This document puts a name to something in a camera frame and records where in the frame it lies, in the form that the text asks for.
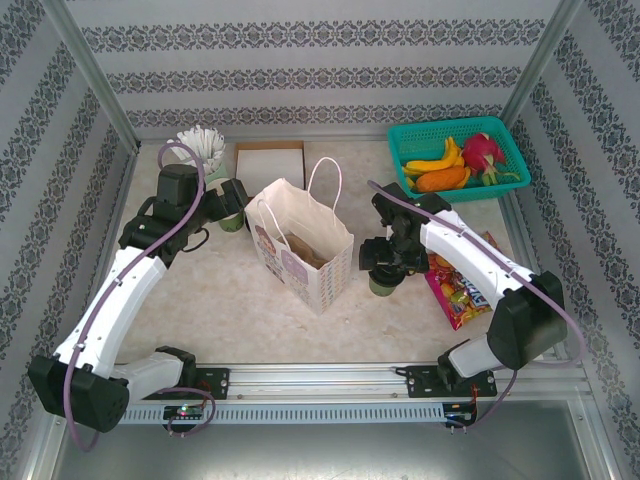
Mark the green paper coffee cup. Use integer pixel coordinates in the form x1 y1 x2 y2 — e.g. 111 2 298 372
368 272 403 298

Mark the white printed paper bag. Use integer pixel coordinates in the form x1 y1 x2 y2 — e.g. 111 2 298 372
243 156 357 317

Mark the brown pulp cup carrier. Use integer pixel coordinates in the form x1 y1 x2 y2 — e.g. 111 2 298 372
282 233 329 270

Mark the brown cardboard napkin box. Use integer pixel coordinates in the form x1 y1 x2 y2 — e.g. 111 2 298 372
234 140 308 192

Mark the green paper cup stack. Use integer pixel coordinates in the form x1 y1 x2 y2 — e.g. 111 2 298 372
215 209 247 235

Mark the light green straw cup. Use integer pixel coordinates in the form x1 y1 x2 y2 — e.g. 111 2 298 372
203 158 232 195

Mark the colourful fruit candy bag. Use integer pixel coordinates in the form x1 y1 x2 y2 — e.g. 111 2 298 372
423 230 503 332

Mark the white wrapped straw bundle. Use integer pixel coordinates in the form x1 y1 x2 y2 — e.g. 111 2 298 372
175 125 226 175

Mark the orange mango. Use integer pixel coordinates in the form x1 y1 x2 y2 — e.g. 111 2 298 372
414 167 468 194

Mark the white napkin stack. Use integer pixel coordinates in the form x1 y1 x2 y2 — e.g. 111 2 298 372
238 148 306 190

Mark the teal plastic basket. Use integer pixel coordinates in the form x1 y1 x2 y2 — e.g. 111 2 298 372
387 115 532 205

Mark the pink dragon fruit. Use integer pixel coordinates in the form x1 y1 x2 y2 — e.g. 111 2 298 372
460 130 522 187

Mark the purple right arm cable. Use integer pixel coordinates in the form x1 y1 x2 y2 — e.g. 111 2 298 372
367 179 586 371

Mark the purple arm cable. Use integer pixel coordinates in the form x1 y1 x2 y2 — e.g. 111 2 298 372
67 141 209 453
367 179 586 371

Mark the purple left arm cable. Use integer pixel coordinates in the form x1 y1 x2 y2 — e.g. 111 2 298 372
67 141 209 453

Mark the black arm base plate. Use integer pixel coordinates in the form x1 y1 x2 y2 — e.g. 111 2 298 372
403 364 499 400
139 367 231 401

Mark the aluminium mounting rail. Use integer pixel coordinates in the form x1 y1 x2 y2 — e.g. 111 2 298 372
49 363 589 401

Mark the aluminium frame post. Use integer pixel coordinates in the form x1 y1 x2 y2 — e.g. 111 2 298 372
38 0 143 151
501 0 585 134

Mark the slotted grey cable duct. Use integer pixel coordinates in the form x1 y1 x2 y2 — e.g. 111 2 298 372
67 403 447 426

